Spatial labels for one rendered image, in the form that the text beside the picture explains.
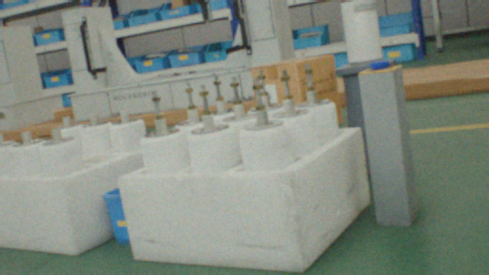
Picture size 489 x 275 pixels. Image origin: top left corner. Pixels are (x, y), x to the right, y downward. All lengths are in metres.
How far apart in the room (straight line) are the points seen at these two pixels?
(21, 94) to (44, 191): 2.97
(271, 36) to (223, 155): 2.20
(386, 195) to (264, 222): 0.28
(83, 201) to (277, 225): 0.51
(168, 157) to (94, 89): 2.70
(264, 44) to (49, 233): 2.13
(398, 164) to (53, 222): 0.77
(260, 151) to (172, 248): 0.28
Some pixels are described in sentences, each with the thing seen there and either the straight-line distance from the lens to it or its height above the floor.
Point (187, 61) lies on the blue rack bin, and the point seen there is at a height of 0.31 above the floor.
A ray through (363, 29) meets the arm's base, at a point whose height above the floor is 0.39.
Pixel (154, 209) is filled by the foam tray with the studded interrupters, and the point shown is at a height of 0.11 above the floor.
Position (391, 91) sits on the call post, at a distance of 1.12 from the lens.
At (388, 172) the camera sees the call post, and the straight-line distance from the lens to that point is 1.16.
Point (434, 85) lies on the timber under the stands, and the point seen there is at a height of 0.06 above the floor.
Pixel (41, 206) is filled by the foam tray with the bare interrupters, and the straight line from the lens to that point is 1.39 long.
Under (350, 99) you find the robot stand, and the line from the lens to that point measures 1.56.
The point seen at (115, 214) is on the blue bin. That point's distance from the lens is 1.34.
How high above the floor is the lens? 0.41
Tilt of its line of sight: 9 degrees down
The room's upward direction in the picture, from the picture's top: 9 degrees counter-clockwise
